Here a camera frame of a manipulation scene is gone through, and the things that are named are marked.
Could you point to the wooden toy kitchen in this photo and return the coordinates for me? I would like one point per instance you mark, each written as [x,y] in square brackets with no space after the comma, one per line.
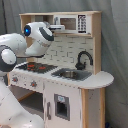
[63,53]

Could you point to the metal toy sink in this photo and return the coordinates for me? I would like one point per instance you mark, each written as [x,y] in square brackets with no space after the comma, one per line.
[72,74]

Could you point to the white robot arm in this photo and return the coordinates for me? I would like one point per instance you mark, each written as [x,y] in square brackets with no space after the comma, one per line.
[12,46]

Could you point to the right stove knob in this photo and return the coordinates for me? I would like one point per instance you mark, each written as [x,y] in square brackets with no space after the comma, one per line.
[33,84]

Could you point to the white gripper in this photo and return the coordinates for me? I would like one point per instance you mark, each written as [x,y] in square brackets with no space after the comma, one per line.
[57,27]

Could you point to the left stove knob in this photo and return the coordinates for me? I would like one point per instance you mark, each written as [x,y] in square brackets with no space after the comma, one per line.
[14,79]

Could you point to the black toy stovetop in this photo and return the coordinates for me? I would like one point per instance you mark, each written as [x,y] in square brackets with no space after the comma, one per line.
[36,67]

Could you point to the black toy faucet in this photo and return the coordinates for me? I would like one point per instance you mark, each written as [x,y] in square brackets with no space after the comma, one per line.
[81,63]

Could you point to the stove knob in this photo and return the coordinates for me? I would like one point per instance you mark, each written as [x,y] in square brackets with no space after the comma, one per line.
[33,84]
[14,79]

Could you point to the white dishwasher door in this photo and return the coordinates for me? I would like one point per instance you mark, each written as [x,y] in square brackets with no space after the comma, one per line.
[62,106]

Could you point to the white toy microwave door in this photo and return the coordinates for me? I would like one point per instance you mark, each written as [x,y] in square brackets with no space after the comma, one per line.
[71,23]

